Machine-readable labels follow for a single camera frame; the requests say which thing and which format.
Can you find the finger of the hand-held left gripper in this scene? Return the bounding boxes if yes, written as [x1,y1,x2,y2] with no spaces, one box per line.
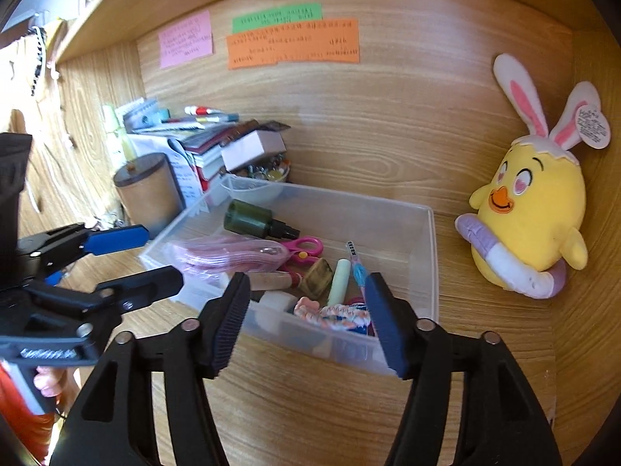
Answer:
[24,264,185,321]
[17,223,150,285]

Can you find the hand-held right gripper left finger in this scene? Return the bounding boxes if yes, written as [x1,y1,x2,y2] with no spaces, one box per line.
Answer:
[49,272,252,466]

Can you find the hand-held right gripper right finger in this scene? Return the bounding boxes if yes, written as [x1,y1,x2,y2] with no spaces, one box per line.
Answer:
[364,272,564,466]

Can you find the white cube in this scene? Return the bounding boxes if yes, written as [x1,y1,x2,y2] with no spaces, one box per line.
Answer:
[255,291,299,331]

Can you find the brown wooden stick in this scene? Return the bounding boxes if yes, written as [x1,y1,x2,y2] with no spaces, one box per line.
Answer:
[220,272,304,293]

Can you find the blue pen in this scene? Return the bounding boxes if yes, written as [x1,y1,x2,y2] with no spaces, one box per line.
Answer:
[345,240,372,302]

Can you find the brown striped block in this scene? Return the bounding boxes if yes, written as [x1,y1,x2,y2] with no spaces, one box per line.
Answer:
[301,258,335,299]

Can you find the clear plastic bin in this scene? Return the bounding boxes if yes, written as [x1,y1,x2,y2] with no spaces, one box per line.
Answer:
[138,175,440,377]

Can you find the pink handled scissors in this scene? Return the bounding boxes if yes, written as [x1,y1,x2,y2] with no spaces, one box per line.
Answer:
[279,236,323,268]

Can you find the person's left forearm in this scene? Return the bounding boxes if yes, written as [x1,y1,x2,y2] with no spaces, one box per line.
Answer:
[0,363,60,466]

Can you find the person's left hand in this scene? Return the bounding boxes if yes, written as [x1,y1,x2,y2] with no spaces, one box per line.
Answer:
[33,365,82,400]

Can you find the brown round container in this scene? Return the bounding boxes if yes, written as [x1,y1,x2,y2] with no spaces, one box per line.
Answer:
[113,152,186,240]

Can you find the pale green tube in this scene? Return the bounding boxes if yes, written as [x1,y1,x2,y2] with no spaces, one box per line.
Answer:
[329,259,351,308]

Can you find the white handwritten paper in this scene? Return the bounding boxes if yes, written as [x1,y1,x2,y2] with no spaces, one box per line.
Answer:
[167,138,205,200]

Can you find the pale yellow bottle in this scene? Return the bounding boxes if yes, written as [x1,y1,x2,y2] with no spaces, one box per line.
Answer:
[102,104,134,161]

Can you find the dark green spray bottle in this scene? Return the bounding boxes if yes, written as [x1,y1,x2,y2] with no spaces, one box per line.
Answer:
[223,199,302,241]

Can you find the stack of books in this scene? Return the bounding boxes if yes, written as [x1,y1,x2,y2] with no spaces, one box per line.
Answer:
[179,120,258,193]

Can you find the grey spiral notebook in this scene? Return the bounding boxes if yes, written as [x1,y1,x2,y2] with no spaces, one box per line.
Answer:
[122,98,168,134]

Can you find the red white marker pen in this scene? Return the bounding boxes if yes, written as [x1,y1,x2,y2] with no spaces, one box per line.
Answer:
[183,105,239,124]

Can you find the white cardboard box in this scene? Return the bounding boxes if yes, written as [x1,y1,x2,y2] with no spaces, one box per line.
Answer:
[220,129,287,172]

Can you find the yellow chick plush toy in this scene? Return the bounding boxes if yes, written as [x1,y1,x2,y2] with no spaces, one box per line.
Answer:
[454,52,613,300]

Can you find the pink paper note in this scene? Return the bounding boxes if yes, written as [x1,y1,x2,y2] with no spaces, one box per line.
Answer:
[158,10,214,70]

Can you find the wooden shelf board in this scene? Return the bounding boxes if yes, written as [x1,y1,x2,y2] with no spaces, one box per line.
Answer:
[56,0,340,64]

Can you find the orange paper note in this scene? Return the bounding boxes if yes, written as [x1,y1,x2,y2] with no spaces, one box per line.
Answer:
[226,18,361,71]

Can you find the green paper note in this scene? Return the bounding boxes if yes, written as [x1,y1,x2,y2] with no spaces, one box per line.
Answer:
[231,3,323,35]

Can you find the black white bead string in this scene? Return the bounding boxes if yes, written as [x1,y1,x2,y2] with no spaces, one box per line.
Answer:
[29,26,61,98]

